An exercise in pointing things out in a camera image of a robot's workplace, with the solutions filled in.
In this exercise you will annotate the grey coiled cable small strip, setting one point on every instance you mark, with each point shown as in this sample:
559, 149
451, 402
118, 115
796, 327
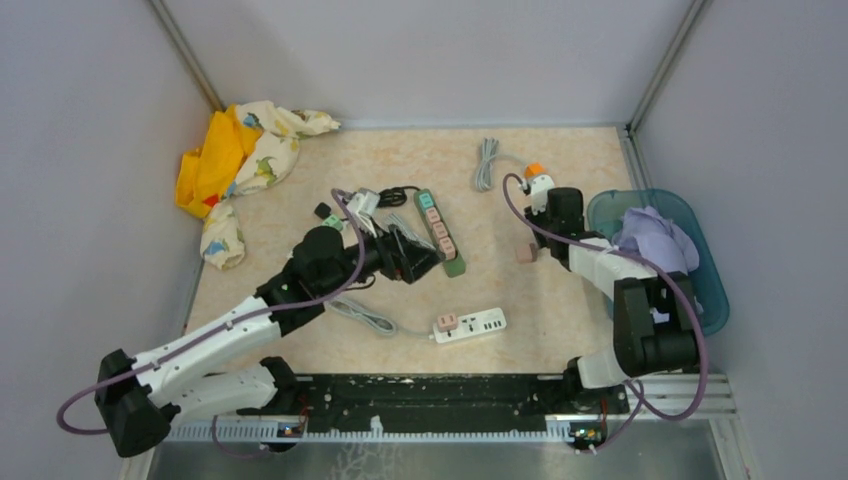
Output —
392, 220

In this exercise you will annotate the purple cloth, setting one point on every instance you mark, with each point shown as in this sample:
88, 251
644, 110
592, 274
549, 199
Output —
659, 240

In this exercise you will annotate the yellow dinosaur cloth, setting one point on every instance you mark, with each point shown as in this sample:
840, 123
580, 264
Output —
248, 148

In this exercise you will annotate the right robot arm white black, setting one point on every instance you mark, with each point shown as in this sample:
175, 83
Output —
653, 314

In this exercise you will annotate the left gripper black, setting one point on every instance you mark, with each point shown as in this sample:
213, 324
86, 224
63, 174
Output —
401, 258

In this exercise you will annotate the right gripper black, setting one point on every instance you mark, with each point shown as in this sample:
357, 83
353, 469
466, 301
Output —
535, 219

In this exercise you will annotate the white usb power strip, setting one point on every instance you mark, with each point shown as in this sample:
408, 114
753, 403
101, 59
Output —
473, 325

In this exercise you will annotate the teal plastic bin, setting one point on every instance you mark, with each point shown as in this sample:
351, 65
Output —
604, 213

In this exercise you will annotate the black plug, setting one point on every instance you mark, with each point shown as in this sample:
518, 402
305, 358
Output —
323, 211

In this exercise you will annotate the orange power strip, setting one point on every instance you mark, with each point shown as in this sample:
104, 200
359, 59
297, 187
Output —
533, 170

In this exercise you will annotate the green long power strip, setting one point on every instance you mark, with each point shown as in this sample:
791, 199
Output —
439, 232

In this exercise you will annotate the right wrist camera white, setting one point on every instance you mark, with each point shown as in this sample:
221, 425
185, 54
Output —
537, 188

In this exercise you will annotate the small white green-plug strip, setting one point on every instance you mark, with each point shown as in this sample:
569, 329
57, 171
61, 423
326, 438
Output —
335, 222

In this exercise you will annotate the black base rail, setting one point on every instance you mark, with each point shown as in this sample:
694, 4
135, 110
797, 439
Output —
439, 404

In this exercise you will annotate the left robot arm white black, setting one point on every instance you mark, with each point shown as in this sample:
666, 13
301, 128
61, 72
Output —
143, 397

